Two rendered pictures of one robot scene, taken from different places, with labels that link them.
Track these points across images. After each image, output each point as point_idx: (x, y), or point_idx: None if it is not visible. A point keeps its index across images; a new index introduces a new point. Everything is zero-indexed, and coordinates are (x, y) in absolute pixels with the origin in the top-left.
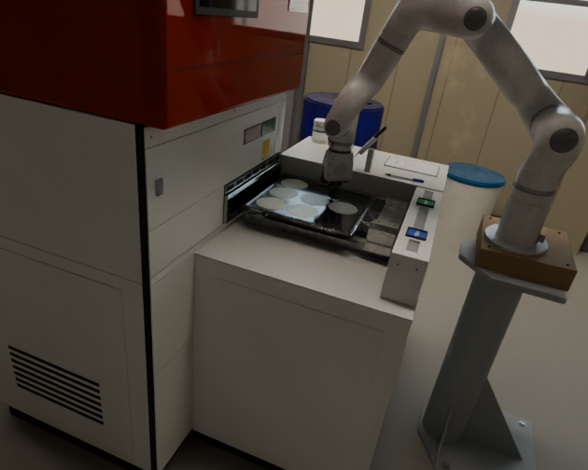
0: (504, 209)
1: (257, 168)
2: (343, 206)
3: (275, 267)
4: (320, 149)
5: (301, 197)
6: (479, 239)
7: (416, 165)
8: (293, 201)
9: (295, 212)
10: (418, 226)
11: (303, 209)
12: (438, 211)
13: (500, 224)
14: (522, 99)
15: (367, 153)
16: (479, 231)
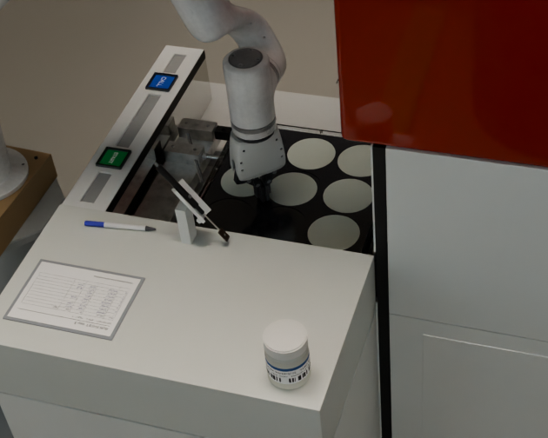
0: (0, 142)
1: None
2: (244, 183)
3: (336, 112)
4: (285, 316)
5: (317, 189)
6: (25, 201)
7: (63, 301)
8: (327, 173)
9: (321, 148)
10: (150, 104)
11: (309, 158)
12: (103, 143)
13: (6, 157)
14: None
15: (167, 338)
16: (8, 227)
